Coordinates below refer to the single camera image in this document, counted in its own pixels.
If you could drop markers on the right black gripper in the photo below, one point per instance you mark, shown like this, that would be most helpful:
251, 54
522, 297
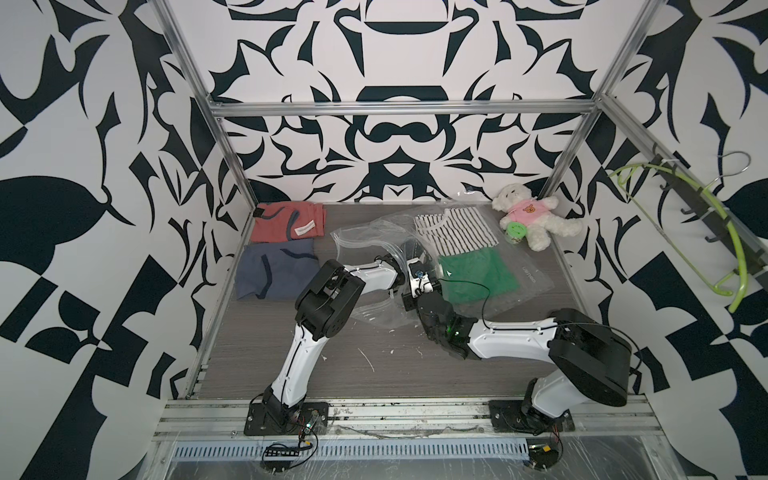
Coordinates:
406, 300

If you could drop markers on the green garment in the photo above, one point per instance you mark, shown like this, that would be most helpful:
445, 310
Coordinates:
476, 275

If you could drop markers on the clear plastic vacuum bag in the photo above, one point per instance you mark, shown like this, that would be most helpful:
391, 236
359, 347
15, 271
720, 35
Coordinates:
395, 235

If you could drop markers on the blue tank top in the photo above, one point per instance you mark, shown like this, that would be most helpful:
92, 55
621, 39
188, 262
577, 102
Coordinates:
276, 271

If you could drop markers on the red tank top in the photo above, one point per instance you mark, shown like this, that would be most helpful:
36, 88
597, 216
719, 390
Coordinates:
288, 220

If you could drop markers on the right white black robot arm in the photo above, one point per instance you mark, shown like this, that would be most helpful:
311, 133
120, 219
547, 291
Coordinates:
591, 360

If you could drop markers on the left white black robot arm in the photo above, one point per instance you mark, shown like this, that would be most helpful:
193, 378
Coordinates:
322, 310

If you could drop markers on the black white striped shirt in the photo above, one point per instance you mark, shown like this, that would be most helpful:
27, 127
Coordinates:
456, 231

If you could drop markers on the green lidded small tub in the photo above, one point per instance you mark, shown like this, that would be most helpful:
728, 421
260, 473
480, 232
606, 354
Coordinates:
515, 232

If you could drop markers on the white teddy bear pink shirt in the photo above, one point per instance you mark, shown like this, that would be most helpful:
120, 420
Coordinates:
518, 204

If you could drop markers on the green clothes hanger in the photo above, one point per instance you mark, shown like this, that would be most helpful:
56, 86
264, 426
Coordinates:
734, 284

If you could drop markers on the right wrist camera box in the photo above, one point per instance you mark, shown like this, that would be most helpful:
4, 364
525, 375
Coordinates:
419, 280

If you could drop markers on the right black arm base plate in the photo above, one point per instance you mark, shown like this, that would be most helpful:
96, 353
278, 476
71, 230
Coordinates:
518, 416

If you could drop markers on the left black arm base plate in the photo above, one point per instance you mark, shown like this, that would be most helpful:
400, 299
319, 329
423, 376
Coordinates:
269, 420

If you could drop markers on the aluminium frame crossbar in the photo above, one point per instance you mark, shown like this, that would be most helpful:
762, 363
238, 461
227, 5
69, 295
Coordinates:
226, 110

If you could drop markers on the white slotted cable duct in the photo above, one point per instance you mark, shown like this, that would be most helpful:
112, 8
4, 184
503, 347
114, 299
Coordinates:
515, 449

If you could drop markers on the black wall hook rack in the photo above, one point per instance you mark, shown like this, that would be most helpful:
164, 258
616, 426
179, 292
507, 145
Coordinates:
702, 209

